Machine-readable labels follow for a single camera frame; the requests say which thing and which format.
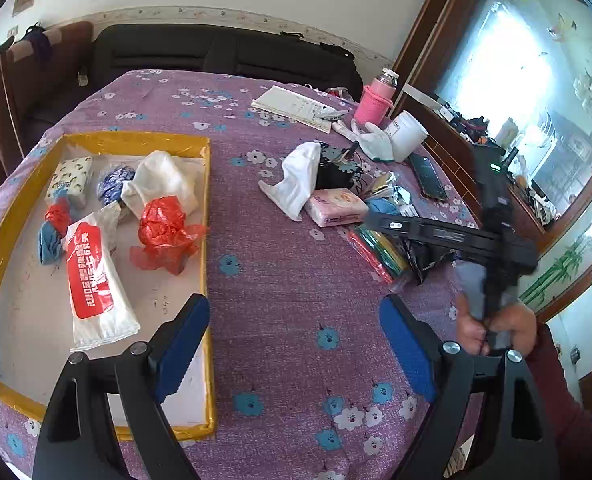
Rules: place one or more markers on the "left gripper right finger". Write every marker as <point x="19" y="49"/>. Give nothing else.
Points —
<point x="512" y="439"/>

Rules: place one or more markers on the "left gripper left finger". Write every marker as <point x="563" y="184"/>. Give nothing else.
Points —
<point x="78" y="436"/>

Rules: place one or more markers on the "red white tissue pack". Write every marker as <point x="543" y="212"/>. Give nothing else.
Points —
<point x="101" y="311"/>

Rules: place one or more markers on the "striped colourful cloth pack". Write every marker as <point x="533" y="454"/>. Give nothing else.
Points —
<point x="386" y="261"/>

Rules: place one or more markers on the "blue cloth ball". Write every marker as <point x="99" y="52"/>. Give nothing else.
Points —
<point x="50" y="243"/>

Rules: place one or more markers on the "pink tissue pack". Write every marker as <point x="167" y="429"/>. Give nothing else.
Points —
<point x="335" y="207"/>

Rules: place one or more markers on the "red plastic bag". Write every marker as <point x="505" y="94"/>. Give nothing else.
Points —
<point x="166" y="240"/>

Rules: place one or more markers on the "white cloth sock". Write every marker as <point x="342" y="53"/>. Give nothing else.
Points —
<point x="300" y="170"/>

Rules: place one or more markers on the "blue white plastic bag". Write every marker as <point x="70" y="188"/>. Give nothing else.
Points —
<point x="110" y="182"/>

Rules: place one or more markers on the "floral tissue pack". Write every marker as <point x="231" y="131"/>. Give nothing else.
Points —
<point x="71" y="178"/>

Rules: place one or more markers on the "large white towel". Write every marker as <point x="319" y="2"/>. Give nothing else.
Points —
<point x="162" y="175"/>

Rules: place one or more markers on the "person right hand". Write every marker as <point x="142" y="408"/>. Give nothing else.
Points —
<point x="517" y="320"/>

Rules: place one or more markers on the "black smartphone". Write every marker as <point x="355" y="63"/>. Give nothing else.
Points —
<point x="428" y="181"/>

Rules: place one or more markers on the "white work glove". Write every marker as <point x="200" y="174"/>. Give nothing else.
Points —
<point x="375" y="144"/>

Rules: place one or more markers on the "yellow cardboard tray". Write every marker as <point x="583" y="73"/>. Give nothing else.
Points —
<point x="35" y="312"/>

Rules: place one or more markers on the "purple floral tablecloth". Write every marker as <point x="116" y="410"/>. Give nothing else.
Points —
<point x="306" y="384"/>

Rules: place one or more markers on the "pink bottle with knit sleeve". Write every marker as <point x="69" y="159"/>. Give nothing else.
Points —
<point x="376" y="98"/>

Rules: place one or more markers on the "paper notebook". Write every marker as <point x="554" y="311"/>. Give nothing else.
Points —
<point x="309" y="112"/>

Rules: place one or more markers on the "black sofa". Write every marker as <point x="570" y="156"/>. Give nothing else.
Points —
<point x="213" y="49"/>

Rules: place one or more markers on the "brown armchair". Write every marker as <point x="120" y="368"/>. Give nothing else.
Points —
<point x="39" y="84"/>

